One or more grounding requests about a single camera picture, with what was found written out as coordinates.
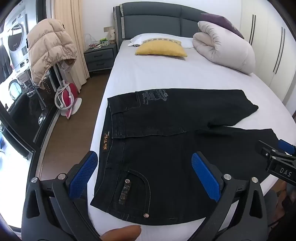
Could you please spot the white tumble dryer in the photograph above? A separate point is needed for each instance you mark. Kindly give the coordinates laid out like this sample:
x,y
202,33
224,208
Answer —
x,y
17,39

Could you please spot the white washing machine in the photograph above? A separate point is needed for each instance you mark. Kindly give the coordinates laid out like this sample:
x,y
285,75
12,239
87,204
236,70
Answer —
x,y
13,85

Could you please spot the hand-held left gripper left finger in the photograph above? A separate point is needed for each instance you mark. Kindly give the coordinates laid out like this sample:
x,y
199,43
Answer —
x,y
81,176

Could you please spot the beige paper bag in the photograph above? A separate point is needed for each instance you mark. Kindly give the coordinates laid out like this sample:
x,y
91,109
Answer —
x,y
112,36

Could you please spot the black framed glass door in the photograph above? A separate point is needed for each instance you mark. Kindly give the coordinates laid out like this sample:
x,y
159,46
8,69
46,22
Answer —
x,y
20,139

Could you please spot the black denim pants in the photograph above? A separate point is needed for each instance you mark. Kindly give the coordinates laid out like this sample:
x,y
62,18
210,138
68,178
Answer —
x,y
161,162

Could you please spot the rolled white duvet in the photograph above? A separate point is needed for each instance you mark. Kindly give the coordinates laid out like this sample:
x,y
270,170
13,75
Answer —
x,y
222,48

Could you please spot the yellow pillow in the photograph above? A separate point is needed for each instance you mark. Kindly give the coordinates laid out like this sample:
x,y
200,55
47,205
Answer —
x,y
161,49

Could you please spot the white wardrobe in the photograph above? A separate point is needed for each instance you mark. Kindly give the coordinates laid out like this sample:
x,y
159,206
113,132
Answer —
x,y
268,41

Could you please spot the bed with white sheet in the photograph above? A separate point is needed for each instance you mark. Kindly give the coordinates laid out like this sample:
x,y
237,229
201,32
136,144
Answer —
x,y
150,74

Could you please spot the white pillow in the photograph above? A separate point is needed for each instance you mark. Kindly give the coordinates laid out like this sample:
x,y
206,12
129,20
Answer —
x,y
143,36

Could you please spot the grey upholstered headboard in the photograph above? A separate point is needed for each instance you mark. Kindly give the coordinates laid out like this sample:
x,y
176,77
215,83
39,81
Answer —
x,y
152,18

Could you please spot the person's left hand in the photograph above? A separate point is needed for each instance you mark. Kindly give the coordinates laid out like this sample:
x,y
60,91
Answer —
x,y
122,234

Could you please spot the beige puffer jacket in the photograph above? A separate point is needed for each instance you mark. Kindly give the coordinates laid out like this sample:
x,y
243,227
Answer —
x,y
49,46

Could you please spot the purple pillow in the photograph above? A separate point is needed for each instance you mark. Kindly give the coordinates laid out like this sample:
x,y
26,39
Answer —
x,y
222,22

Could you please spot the beige curtain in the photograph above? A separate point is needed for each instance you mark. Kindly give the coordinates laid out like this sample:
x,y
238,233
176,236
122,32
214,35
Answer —
x,y
74,27

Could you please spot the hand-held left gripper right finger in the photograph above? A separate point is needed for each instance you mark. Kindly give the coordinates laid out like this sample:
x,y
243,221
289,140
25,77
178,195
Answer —
x,y
205,177

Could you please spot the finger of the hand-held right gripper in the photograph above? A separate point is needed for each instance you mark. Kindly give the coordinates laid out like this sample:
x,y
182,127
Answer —
x,y
266,149
286,146

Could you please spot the grey nightstand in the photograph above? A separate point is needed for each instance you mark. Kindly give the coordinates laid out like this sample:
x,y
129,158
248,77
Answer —
x,y
99,59

